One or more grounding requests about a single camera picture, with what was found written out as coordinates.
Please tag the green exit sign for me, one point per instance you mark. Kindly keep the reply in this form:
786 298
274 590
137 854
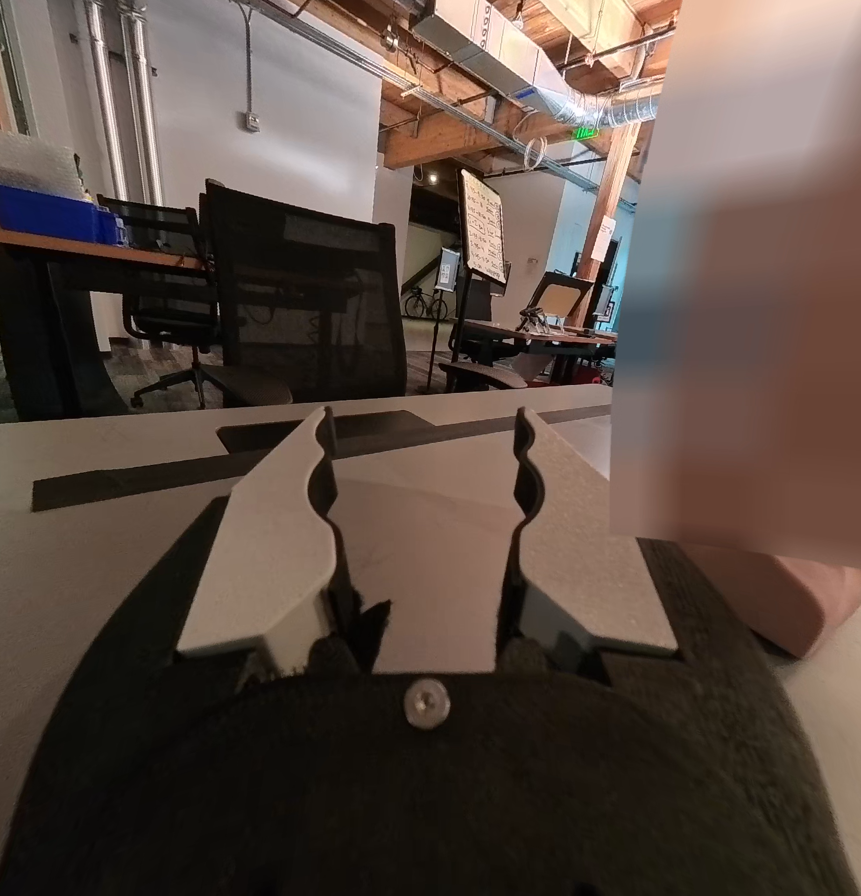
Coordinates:
586 131

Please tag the small dark desktop gadget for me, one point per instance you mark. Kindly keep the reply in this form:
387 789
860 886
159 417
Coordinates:
535 318

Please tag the paper notice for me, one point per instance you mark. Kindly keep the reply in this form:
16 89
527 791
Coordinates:
603 236

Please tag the grey office chair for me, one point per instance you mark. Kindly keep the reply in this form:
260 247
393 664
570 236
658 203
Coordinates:
483 374

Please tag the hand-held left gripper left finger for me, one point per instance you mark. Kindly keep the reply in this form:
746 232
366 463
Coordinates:
262 546

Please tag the black armrest office chair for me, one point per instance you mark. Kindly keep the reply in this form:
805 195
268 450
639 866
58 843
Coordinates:
157 224

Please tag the black mesh office chair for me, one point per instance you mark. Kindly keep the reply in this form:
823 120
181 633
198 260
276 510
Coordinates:
304 294

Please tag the silver air duct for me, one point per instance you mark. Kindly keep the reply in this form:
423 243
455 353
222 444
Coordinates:
472 35

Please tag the sign stand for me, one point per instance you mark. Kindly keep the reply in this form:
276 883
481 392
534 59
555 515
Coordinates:
448 269

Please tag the clear bubble wrap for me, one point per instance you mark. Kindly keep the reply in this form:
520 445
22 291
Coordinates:
24 161

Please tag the blue plastic bin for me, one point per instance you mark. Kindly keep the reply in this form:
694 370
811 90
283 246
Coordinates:
45 217

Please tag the wall electrical box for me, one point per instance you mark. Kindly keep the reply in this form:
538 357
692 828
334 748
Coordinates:
250 121

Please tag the wooden table with dark legs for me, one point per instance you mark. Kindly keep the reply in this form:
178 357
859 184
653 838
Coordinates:
542 336

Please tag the silver insulated pipe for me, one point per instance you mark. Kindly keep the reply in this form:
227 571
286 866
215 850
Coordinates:
108 105
145 105

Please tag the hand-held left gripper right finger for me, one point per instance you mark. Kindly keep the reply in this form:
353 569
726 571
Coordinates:
584 560

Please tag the wooden post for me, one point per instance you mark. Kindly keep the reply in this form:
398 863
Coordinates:
609 182

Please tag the bicycle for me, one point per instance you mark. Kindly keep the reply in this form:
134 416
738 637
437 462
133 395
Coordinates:
425 301

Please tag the wooden desk with black legs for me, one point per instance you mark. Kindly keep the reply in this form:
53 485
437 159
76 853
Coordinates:
38 329

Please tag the whiteboard on stand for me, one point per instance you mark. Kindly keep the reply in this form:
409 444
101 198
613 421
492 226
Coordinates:
483 224

